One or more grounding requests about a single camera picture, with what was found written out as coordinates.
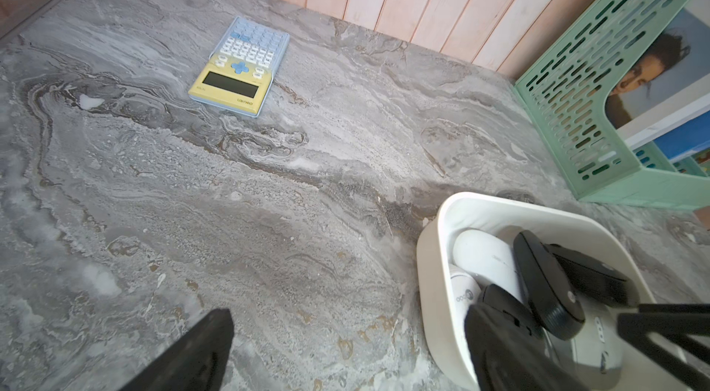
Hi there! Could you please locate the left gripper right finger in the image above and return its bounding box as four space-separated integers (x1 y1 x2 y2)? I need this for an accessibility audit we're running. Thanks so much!
464 304 585 390

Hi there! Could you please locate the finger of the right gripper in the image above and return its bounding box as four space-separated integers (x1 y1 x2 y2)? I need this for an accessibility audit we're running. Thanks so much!
617 304 709 390

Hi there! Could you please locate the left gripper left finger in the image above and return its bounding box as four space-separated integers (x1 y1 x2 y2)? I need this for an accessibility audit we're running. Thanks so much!
121 309 234 391

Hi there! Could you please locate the white computer mouse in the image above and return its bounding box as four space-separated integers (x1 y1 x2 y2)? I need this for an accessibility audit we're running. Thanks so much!
451 229 524 302

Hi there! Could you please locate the black ribbed mouse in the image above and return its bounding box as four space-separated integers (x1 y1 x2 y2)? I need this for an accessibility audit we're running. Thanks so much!
545 244 640 308

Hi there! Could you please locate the white plastic storage box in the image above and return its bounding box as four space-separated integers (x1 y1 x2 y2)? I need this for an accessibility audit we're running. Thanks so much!
415 190 710 391

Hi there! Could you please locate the grey white mouse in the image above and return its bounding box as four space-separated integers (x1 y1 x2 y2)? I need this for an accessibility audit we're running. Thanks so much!
550 294 623 390

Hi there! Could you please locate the blue folder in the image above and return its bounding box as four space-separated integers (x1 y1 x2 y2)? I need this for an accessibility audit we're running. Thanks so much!
654 112 710 163

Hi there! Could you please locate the thick white book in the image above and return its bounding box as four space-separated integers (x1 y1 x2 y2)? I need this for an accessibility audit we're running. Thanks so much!
606 0 709 149

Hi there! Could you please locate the green plastic file crate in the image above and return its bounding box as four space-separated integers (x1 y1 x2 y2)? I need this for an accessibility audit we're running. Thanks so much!
514 0 709 211

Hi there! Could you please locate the yellow blue calculator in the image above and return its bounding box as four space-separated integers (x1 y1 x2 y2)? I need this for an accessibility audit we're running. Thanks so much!
189 16 290 118

